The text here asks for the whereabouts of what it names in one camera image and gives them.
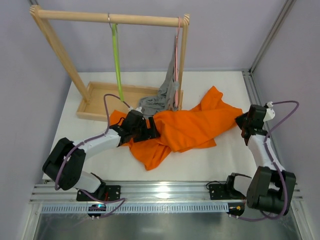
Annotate green plastic hanger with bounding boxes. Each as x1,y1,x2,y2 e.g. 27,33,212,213
111,23,125,102

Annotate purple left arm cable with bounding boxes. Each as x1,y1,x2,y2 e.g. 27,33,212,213
53,93,141,220

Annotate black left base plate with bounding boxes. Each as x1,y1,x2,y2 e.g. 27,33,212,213
76,184,121,202

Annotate wooden clothes rack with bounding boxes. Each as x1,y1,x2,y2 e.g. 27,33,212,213
29,4,190,122

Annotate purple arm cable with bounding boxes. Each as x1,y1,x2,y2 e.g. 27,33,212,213
53,93,141,220
229,100,300,222

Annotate aluminium front rail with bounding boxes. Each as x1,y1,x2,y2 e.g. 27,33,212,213
29,180,303,215

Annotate aluminium corner frame post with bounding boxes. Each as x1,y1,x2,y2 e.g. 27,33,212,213
241,0,297,113

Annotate grey shirt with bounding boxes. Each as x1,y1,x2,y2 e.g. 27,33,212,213
138,49,180,117

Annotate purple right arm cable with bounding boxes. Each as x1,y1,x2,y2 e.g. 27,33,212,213
229,100,300,222

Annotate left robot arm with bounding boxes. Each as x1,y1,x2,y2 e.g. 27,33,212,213
42,109,160,203

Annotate orange trousers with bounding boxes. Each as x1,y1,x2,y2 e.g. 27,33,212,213
109,85,243,172

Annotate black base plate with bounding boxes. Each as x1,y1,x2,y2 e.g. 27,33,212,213
207,183,246,200
76,184,121,202

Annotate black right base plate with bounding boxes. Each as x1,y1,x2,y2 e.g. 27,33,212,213
207,183,246,200

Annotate pink wire hanger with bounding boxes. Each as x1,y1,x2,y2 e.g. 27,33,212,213
174,17,182,109

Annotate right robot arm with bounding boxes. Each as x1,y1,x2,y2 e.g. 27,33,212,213
224,101,296,220

